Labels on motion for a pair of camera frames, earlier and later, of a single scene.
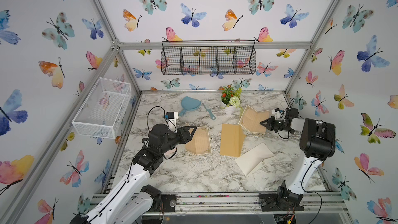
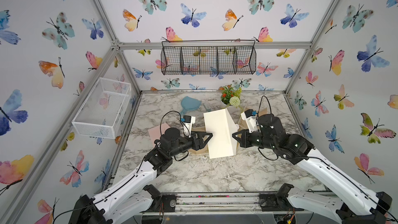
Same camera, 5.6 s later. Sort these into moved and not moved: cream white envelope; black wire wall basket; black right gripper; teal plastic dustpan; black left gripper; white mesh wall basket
Moved: black left gripper; cream white envelope; black right gripper
Not moved: teal plastic dustpan; black wire wall basket; white mesh wall basket
